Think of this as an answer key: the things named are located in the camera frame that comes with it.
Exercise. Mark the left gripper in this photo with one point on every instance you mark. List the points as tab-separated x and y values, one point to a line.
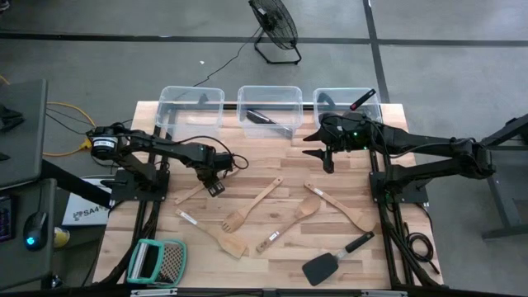
214	169

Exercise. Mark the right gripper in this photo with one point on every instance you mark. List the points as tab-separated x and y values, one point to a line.
348	134

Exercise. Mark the slotted wooden spoon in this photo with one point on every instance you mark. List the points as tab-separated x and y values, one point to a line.
189	194

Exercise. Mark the wooden fork spatula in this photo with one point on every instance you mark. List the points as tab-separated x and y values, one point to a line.
247	208

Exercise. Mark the curved wooden spatula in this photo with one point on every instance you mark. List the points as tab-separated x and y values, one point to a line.
363	220

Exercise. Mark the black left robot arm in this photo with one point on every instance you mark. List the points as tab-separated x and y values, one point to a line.
165	148

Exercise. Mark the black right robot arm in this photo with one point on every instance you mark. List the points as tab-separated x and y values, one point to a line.
433	144

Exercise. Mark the clear plastic bin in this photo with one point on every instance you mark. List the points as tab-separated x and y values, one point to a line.
268	99
189	123
330	101

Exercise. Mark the teal box grater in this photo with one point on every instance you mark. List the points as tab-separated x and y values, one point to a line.
156	264

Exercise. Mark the yellow power plug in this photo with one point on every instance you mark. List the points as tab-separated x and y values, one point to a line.
86	144

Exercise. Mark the black floor fan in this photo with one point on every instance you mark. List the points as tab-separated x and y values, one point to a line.
274	20

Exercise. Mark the white printed box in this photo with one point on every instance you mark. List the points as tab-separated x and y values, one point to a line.
86	214

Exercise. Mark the yellow round object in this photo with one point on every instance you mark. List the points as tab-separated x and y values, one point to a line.
62	237

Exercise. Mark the black metal stand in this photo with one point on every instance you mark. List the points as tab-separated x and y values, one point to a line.
495	206

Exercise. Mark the black computer mouse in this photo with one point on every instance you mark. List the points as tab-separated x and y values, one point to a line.
36	231

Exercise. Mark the grey side table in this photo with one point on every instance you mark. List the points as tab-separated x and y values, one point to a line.
20	132

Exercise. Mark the black object on side table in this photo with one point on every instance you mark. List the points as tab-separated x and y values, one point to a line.
10	117

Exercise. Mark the black keyboard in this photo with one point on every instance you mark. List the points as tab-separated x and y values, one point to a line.
5	218

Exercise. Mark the grey desk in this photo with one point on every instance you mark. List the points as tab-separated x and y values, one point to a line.
16	268

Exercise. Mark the black frame bracket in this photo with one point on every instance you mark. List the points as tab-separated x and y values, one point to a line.
203	99
323	101

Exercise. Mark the black aluminium frame rail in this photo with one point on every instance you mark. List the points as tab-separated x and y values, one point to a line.
138	218
82	293
153	214
230	106
398	231
385	231

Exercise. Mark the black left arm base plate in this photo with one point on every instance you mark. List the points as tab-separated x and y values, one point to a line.
123	191

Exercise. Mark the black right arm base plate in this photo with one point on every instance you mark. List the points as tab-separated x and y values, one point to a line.
416	196

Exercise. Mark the silver frame bracket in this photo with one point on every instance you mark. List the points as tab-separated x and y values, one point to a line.
383	293
152	292

